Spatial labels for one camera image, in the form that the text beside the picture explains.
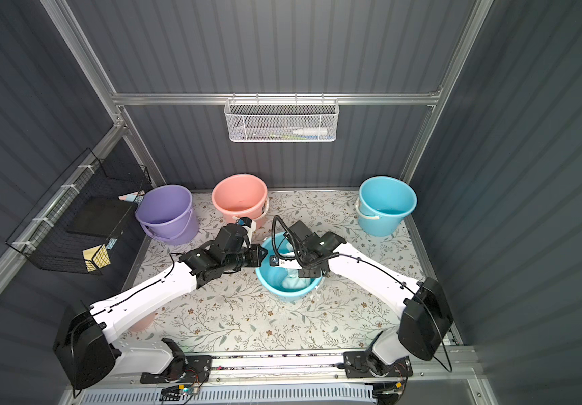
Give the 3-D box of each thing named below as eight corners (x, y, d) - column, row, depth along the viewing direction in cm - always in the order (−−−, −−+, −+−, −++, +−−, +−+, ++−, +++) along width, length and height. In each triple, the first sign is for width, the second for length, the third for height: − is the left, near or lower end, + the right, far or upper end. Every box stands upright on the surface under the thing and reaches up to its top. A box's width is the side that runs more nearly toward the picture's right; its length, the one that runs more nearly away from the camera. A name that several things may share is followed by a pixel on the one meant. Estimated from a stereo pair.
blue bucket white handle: (355, 243, 104) (365, 215, 89) (348, 205, 117) (356, 175, 103) (406, 243, 104) (424, 215, 89) (393, 205, 117) (407, 175, 103)
